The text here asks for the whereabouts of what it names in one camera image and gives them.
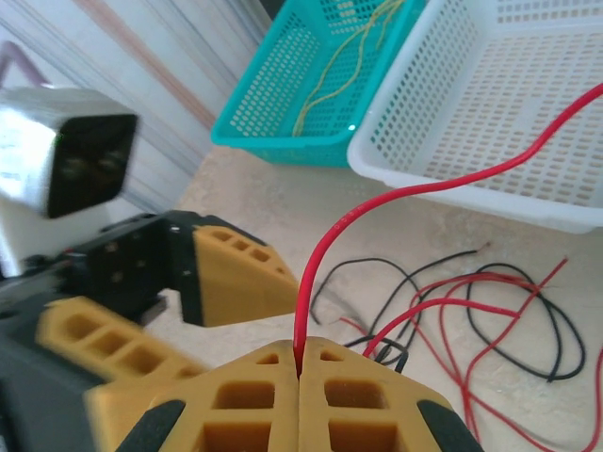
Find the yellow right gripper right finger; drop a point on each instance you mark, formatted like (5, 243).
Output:
(358, 424)

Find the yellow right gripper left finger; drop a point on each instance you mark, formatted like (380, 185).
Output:
(245, 424)

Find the teal plastic mesh basket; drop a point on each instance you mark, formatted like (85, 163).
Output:
(264, 94)

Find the white plastic mesh basket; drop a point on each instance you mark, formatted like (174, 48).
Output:
(518, 207)

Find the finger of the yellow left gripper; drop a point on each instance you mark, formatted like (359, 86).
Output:
(122, 386)
(245, 282)

